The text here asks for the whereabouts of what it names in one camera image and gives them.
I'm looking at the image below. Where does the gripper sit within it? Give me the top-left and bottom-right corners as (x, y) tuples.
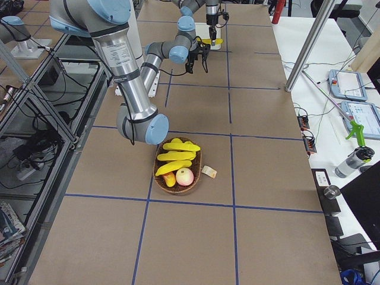
(206, 13), (219, 29)
(185, 42), (210, 73)

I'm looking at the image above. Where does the red fire extinguisher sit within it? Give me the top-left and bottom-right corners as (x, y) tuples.
(272, 0), (286, 24)

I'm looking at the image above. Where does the yellow banana black tip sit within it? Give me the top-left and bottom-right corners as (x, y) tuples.
(202, 38), (223, 46)

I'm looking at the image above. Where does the upper teach pendant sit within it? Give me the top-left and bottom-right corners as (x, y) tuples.
(328, 69), (368, 102)

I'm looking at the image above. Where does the grey water bottle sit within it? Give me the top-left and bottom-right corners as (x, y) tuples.
(334, 146), (375, 178)

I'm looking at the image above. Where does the yellow red mango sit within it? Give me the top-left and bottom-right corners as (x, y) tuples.
(162, 172), (176, 188)

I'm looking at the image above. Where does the teach pendant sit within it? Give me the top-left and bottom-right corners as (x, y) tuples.
(328, 69), (368, 102)
(341, 100), (379, 140)

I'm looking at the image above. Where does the greenish yellow banana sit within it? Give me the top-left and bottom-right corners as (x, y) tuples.
(163, 138), (201, 152)

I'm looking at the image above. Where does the pink white peach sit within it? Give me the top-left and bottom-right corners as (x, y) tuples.
(176, 168), (194, 186)

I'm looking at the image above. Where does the metal cup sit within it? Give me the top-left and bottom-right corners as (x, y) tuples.
(323, 185), (341, 200)

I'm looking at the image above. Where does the green reacher grabber tool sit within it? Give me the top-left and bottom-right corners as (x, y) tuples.
(302, 71), (366, 147)

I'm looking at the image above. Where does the lower teach pendant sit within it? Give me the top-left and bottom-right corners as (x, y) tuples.
(341, 100), (379, 140)

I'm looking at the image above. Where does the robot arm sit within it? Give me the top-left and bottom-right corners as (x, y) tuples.
(49, 1), (218, 145)
(171, 0), (219, 29)

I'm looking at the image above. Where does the paper price tag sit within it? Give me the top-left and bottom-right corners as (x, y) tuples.
(201, 165), (217, 179)

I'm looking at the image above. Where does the aluminium frame post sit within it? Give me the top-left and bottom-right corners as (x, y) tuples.
(285, 0), (335, 92)

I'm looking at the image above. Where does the white rectangular tray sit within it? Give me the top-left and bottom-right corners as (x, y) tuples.
(195, 22), (221, 50)

